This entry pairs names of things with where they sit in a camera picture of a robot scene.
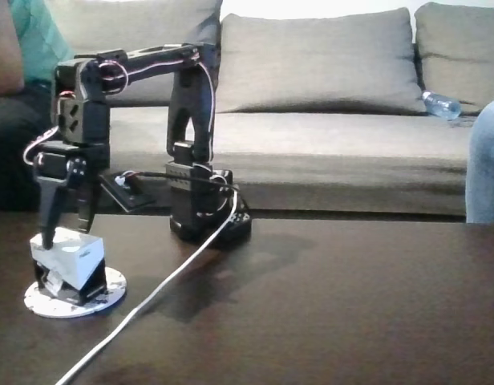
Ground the clear plastic water bottle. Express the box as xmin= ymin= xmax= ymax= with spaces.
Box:
xmin=422 ymin=90 xmax=463 ymax=120

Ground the black camera cable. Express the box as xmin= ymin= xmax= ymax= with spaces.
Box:
xmin=136 ymin=171 xmax=251 ymax=212

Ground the person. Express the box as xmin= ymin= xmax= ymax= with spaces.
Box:
xmin=0 ymin=0 xmax=76 ymax=213

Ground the grey fabric sofa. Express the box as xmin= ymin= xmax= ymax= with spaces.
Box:
xmin=46 ymin=0 xmax=494 ymax=222

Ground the black camera box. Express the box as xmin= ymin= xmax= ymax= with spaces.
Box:
xmin=99 ymin=170 xmax=156 ymax=213

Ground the round white speckled coaster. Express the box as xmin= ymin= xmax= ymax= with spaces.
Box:
xmin=24 ymin=267 xmax=128 ymax=319

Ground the grey sofa back cushion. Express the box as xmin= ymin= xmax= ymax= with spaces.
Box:
xmin=214 ymin=6 xmax=428 ymax=116
xmin=414 ymin=2 xmax=494 ymax=117
xmin=46 ymin=0 xmax=224 ymax=108

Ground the person's leg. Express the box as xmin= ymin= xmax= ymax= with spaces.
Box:
xmin=464 ymin=95 xmax=494 ymax=225

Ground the white and black servo box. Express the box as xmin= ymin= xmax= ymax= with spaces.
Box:
xmin=30 ymin=226 xmax=108 ymax=306

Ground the white cable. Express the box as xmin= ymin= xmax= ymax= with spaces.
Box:
xmin=54 ymin=187 xmax=239 ymax=385

